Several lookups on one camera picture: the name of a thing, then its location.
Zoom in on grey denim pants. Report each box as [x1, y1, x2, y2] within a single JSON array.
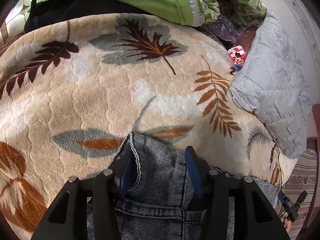
[[115, 132, 287, 239]]

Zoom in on person's right hand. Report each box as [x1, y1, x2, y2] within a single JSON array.
[[281, 217, 292, 232]]

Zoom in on striped beige bedsheet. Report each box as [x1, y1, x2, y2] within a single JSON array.
[[284, 149, 317, 239]]

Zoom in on beige leaf-pattern blanket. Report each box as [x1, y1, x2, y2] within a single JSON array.
[[1, 14, 296, 239]]

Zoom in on grey quilted pillow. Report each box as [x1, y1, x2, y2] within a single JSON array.
[[230, 10, 312, 159]]

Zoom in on red white small box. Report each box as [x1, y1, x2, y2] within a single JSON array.
[[228, 45, 247, 72]]

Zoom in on dark purple cloth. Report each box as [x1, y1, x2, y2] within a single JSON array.
[[198, 15, 240, 44]]

